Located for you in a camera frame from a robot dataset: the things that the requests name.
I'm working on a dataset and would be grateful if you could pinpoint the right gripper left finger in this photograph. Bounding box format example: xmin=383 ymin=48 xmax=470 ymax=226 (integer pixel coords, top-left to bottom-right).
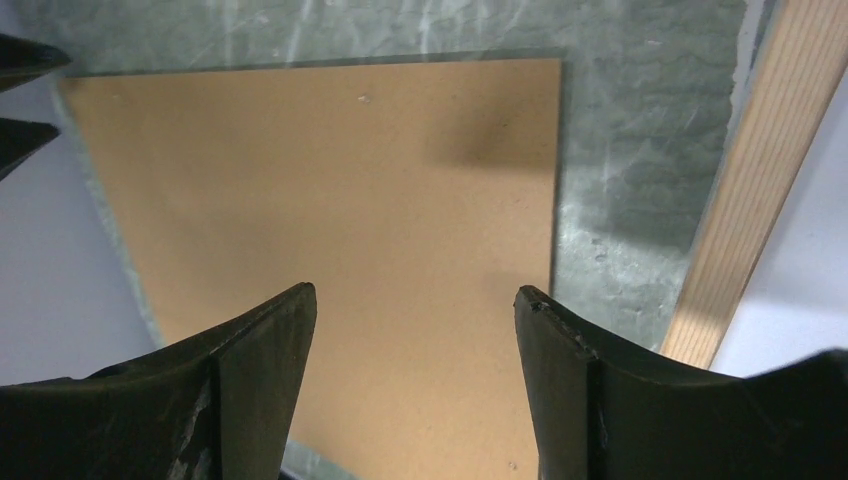
xmin=1 ymin=283 xmax=317 ymax=479

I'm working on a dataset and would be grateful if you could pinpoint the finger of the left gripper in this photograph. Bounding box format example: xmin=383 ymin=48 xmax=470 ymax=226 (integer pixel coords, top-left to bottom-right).
xmin=0 ymin=118 xmax=60 ymax=180
xmin=1 ymin=34 xmax=72 ymax=92

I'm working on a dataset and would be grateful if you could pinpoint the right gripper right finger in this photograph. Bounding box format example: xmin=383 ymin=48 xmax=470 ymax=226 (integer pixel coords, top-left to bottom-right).
xmin=514 ymin=285 xmax=847 ymax=479

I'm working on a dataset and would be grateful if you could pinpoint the brown cardboard backing board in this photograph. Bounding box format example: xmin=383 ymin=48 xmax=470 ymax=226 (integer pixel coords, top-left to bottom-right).
xmin=60 ymin=59 xmax=563 ymax=479

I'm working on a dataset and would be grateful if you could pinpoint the wooden picture frame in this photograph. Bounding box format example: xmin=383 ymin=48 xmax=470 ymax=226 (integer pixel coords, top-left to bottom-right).
xmin=660 ymin=1 xmax=847 ymax=368

